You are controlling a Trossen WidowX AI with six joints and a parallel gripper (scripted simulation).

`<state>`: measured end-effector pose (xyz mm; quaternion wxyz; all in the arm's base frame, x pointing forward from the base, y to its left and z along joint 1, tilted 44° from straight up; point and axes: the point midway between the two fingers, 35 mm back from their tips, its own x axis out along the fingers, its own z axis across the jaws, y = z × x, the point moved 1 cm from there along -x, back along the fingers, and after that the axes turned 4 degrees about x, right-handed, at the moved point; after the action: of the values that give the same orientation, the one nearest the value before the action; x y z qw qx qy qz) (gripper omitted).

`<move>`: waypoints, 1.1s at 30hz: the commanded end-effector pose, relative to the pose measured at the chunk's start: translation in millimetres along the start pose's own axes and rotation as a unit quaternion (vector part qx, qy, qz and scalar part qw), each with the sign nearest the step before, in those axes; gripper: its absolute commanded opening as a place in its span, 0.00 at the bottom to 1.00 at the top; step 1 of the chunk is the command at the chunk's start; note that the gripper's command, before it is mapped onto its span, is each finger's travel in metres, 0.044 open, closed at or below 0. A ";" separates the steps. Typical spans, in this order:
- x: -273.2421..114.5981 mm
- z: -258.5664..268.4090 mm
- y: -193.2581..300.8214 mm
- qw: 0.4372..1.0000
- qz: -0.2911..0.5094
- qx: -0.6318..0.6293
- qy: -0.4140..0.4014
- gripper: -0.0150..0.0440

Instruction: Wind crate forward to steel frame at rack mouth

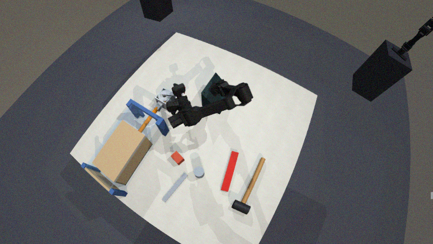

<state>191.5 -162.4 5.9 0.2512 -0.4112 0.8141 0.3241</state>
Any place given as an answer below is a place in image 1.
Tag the hammer with wooden handle and black head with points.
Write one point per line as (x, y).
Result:
(241, 206)

